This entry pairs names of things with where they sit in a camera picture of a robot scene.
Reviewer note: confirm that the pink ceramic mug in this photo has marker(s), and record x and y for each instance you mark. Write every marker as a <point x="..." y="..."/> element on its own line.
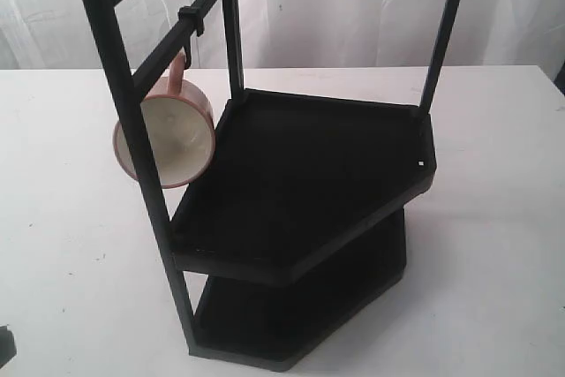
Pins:
<point x="180" y="126"/>

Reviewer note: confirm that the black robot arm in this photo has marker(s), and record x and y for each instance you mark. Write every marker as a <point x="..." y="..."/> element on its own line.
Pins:
<point x="8" y="348"/>

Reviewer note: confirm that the black two-tier corner shelf rack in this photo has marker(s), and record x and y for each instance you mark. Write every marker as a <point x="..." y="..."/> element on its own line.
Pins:
<point x="298" y="221"/>

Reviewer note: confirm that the black clip-on hook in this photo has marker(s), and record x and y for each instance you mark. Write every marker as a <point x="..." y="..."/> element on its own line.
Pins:
<point x="193" y="16"/>

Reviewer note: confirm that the white backdrop curtain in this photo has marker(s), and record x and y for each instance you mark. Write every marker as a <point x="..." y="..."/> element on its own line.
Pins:
<point x="43" y="34"/>

